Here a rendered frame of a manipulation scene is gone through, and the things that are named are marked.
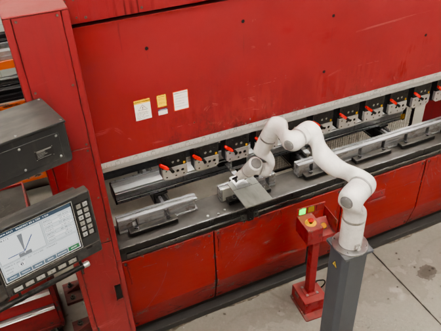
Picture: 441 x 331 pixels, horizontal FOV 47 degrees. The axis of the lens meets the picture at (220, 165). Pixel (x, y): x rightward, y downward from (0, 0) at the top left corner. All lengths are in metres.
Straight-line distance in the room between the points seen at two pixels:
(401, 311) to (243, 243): 1.24
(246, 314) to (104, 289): 1.14
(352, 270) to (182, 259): 1.05
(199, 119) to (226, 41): 0.46
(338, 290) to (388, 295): 1.07
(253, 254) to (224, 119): 1.05
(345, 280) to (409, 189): 1.38
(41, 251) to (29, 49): 0.84
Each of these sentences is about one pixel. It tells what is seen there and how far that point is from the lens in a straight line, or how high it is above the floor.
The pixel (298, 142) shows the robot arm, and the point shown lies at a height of 1.57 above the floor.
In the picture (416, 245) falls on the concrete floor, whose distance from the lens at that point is 4.38.
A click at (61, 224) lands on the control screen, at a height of 1.49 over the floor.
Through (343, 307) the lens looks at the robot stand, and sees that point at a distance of 3.04.
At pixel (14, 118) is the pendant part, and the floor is 1.95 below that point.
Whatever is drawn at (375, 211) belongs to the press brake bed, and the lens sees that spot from 3.94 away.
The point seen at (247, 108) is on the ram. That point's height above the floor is 1.51.
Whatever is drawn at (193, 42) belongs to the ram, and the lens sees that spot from 2.60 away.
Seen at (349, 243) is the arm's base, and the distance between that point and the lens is 2.72.
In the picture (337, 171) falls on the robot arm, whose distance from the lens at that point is 2.53.
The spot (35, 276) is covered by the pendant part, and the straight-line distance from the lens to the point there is 2.39.
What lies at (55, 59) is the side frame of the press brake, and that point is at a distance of 2.22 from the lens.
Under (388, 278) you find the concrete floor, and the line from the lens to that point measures 4.07.
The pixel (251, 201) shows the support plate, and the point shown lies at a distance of 3.01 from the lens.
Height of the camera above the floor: 2.93
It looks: 36 degrees down
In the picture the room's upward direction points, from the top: 2 degrees counter-clockwise
